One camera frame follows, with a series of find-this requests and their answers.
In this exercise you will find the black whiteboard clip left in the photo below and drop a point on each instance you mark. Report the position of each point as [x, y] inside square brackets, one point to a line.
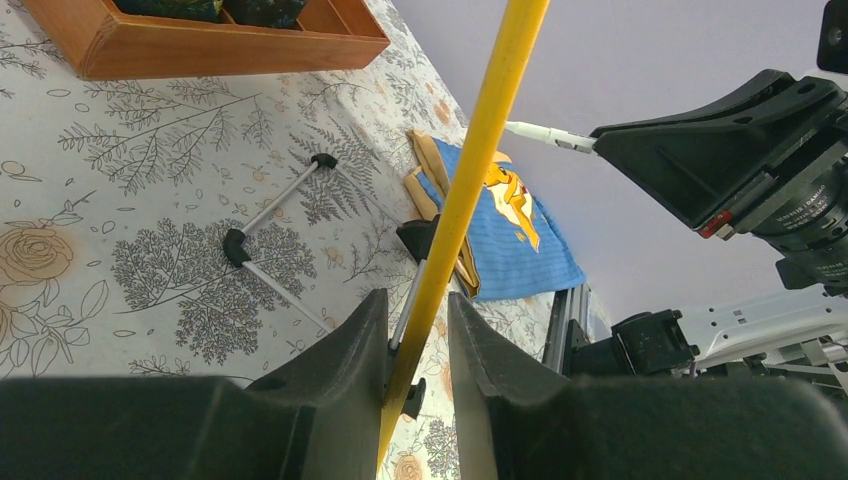
[414, 399]

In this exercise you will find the orange wooden compartment tray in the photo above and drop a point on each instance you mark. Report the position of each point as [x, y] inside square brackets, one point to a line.
[102, 43]

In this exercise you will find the black whiteboard clip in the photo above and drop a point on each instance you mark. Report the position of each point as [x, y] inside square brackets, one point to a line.
[417, 236]
[414, 399]

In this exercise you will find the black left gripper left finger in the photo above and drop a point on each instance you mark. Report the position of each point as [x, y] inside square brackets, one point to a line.
[316, 417]

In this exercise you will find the dark rolled sock middle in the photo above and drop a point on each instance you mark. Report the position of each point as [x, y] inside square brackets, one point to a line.
[280, 14]

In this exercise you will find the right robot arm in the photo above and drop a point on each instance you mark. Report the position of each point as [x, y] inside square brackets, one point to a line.
[800, 333]

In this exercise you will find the black whiteboard clip right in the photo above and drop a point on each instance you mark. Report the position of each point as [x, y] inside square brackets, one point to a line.
[417, 236]

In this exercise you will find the dark rolled sock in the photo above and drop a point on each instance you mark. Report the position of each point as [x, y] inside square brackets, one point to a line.
[195, 10]
[280, 14]

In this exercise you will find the yellow framed whiteboard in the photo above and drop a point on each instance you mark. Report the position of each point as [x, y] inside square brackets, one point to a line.
[513, 46]

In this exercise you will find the dark rolled sock lower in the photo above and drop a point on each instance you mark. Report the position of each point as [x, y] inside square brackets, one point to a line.
[195, 10]

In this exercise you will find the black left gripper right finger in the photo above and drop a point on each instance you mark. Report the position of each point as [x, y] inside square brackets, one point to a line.
[517, 419]

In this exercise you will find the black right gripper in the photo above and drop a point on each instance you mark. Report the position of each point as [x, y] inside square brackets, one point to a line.
[764, 159]

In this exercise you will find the white green whiteboard marker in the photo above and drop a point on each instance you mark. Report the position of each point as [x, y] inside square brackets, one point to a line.
[552, 136]

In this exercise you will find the blue pikachu cloth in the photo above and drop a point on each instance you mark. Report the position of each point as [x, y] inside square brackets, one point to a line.
[512, 249]

